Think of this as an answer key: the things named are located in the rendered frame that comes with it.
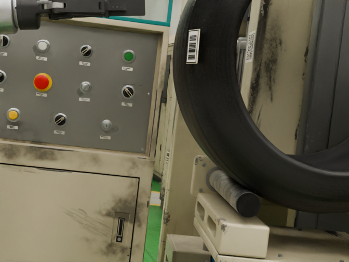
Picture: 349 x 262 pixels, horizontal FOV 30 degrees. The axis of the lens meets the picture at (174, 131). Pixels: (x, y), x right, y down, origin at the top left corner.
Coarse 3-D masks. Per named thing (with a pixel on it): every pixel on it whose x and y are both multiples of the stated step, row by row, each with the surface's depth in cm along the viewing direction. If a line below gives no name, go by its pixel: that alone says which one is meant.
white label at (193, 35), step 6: (192, 30) 115; (198, 30) 113; (192, 36) 115; (198, 36) 113; (192, 42) 115; (198, 42) 113; (192, 48) 115; (192, 54) 115; (186, 60) 116; (192, 60) 114
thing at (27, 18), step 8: (16, 0) 118; (24, 0) 118; (32, 0) 119; (16, 8) 118; (24, 8) 118; (32, 8) 118; (40, 8) 119; (24, 16) 119; (32, 16) 119; (40, 16) 124; (48, 16) 125; (24, 24) 120; (32, 24) 120; (40, 24) 124
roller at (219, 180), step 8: (216, 176) 144; (224, 176) 140; (216, 184) 140; (224, 184) 133; (232, 184) 129; (224, 192) 129; (232, 192) 123; (240, 192) 119; (248, 192) 118; (232, 200) 121; (240, 200) 117; (248, 200) 117; (256, 200) 117; (240, 208) 117; (248, 208) 117; (256, 208) 117; (248, 216) 117
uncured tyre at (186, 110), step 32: (192, 0) 119; (224, 0) 113; (224, 32) 113; (192, 64) 116; (224, 64) 114; (192, 96) 117; (224, 96) 114; (192, 128) 127; (224, 128) 115; (256, 128) 114; (224, 160) 119; (256, 160) 116; (288, 160) 115; (320, 160) 145; (288, 192) 118; (320, 192) 117
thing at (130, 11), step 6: (108, 0) 123; (114, 0) 123; (120, 0) 123; (126, 0) 123; (132, 0) 123; (138, 0) 123; (144, 0) 123; (126, 6) 123; (132, 6) 123; (138, 6) 123; (144, 6) 123; (114, 12) 123; (120, 12) 123; (126, 12) 123; (132, 12) 123; (138, 12) 123; (144, 12) 123
